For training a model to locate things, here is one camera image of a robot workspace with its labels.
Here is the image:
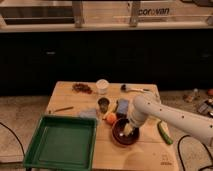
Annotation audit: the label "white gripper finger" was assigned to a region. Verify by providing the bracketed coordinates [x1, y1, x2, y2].
[123, 123, 133, 136]

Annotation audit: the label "dark brown bowl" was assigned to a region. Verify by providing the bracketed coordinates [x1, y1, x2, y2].
[112, 118, 140, 146]

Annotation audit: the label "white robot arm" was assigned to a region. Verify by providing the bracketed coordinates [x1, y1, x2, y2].
[124, 94, 213, 147]

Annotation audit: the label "green plastic tray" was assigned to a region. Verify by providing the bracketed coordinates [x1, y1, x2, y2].
[23, 115, 97, 171]

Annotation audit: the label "orange fruit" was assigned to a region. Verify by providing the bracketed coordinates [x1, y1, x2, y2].
[106, 113, 117, 125]

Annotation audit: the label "blue sponge block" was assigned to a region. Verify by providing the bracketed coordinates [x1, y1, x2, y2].
[116, 99, 129, 118]

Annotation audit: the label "yellow banana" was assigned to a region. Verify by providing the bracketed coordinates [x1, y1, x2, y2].
[102, 102, 117, 120]

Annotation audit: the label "green cucumber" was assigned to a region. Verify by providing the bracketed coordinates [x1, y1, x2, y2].
[157, 121, 173, 145]

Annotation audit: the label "dark metal cup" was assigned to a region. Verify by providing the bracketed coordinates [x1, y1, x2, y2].
[98, 97, 109, 113]

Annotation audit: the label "white paper cup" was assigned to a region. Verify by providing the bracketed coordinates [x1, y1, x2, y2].
[96, 79, 109, 95]

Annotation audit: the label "wooden stick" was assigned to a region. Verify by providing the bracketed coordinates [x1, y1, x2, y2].
[48, 106, 74, 114]

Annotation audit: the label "clutter items on floor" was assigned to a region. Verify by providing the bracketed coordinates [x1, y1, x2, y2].
[183, 88, 213, 118]

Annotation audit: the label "black cable right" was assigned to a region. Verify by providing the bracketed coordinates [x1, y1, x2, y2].
[176, 134, 213, 171]

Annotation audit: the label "black cable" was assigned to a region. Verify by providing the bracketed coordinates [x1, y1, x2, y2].
[176, 134, 213, 171]
[0, 121, 27, 163]

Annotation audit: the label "black cable left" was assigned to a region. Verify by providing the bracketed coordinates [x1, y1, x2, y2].
[0, 121, 27, 163]

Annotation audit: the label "wooden shelf frame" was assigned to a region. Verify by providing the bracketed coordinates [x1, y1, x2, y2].
[0, 0, 213, 33]

